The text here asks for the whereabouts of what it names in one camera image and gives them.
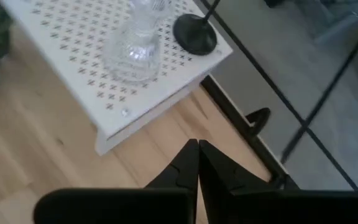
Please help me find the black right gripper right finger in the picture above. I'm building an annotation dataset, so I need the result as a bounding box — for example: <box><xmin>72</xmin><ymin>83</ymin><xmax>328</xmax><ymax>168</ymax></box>
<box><xmin>198</xmin><ymin>139</ymin><xmax>358</xmax><ymax>224</ymax></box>

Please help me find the black hook clamp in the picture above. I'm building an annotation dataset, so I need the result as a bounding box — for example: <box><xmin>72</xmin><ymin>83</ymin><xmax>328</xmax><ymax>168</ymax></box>
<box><xmin>246</xmin><ymin>107</ymin><xmax>272</xmax><ymax>137</ymax></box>

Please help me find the white perforated metal shelf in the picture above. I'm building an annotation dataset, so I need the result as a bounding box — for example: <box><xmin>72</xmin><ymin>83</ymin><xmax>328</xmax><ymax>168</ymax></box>
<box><xmin>0</xmin><ymin>0</ymin><xmax>234</xmax><ymax>156</ymax></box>

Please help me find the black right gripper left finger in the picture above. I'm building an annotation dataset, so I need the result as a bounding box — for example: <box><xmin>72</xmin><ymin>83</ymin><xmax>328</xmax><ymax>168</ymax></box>
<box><xmin>32</xmin><ymin>138</ymin><xmax>200</xmax><ymax>224</ymax></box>

